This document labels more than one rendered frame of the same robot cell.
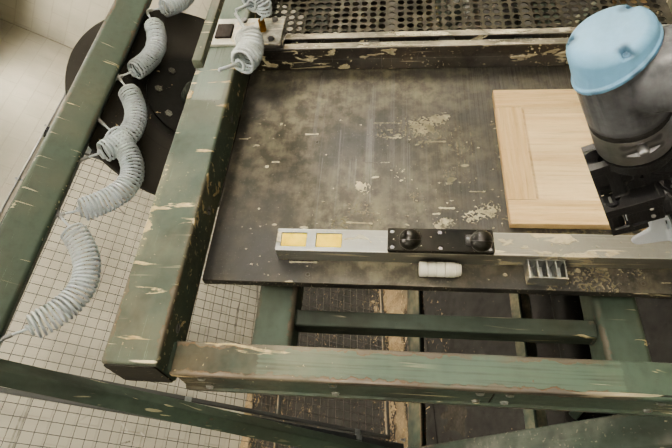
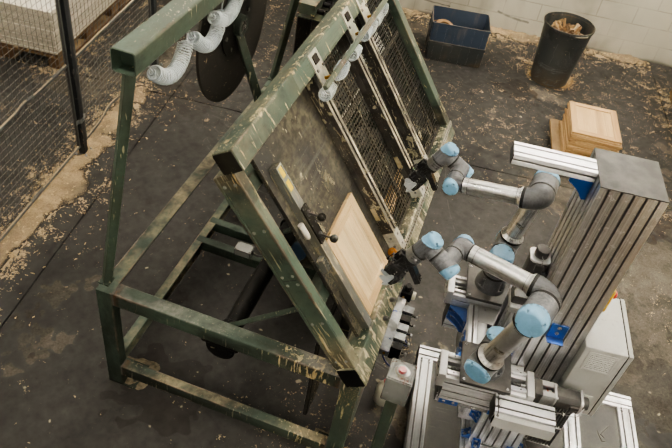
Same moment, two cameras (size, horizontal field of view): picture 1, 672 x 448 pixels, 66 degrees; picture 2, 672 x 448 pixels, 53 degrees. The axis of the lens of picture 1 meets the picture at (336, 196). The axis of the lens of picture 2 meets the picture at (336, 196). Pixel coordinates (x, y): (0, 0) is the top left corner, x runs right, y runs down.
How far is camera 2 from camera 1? 2.16 m
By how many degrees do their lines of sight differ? 39
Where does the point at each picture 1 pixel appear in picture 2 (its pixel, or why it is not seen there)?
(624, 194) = (396, 264)
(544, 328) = not seen: hidden behind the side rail
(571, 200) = (342, 252)
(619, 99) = (426, 249)
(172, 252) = (263, 135)
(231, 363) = (250, 192)
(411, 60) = (342, 149)
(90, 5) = not seen: outside the picture
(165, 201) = (269, 111)
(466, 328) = not seen: hidden behind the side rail
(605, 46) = (435, 240)
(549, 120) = (354, 222)
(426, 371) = (290, 255)
